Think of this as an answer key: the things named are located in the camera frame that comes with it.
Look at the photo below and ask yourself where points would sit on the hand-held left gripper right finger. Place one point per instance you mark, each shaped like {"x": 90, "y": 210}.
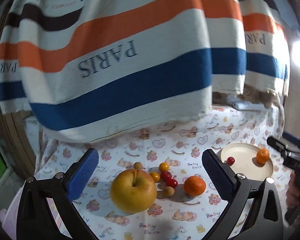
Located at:
{"x": 216, "y": 175}

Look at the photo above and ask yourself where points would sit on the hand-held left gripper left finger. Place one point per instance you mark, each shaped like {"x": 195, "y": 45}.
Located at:
{"x": 83, "y": 172}

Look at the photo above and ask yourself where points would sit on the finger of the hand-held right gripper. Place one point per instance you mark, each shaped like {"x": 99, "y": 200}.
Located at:
{"x": 276, "y": 143}
{"x": 293, "y": 138}

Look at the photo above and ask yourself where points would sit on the orange tangerine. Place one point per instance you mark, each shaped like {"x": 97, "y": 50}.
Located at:
{"x": 262, "y": 156}
{"x": 195, "y": 186}

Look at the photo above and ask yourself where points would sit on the dark red cherry tomato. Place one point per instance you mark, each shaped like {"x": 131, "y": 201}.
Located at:
{"x": 230, "y": 160}

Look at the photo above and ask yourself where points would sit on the cream ceramic plate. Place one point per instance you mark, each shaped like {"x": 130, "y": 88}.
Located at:
{"x": 242, "y": 155}

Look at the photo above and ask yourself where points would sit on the tan longan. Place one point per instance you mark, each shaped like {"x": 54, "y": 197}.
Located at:
{"x": 137, "y": 165}
{"x": 169, "y": 191}

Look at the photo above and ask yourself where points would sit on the yellow cherry tomato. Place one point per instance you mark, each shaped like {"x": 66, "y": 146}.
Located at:
{"x": 163, "y": 167}
{"x": 154, "y": 177}

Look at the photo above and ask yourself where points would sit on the large yellow apple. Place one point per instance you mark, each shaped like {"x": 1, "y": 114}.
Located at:
{"x": 132, "y": 195}

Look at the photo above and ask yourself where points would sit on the person's right hand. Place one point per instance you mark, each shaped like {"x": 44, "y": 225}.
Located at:
{"x": 293, "y": 190}

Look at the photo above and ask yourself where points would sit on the white remote control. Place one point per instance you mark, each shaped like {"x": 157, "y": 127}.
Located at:
{"x": 245, "y": 105}

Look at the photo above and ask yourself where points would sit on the bear print blanket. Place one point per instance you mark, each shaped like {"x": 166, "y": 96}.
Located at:
{"x": 165, "y": 220}

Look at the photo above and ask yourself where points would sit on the pink cloth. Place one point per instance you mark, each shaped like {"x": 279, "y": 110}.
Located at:
{"x": 6, "y": 217}

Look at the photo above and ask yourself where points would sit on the striped towel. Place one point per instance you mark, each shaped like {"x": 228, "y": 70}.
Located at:
{"x": 140, "y": 80}

